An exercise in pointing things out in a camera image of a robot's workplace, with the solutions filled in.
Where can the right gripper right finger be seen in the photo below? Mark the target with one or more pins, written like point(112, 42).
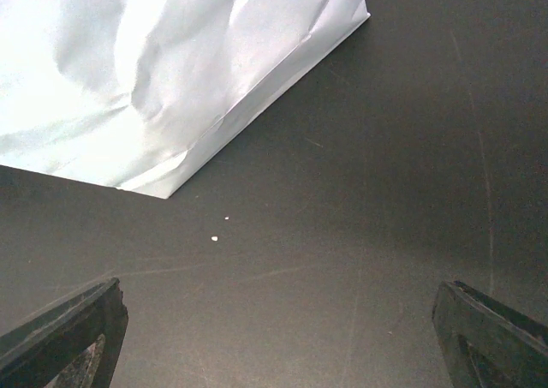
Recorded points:
point(486, 343)

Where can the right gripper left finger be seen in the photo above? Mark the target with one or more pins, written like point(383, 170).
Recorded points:
point(75, 344)

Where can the light blue paper bag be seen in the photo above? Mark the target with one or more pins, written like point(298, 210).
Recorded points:
point(138, 95)

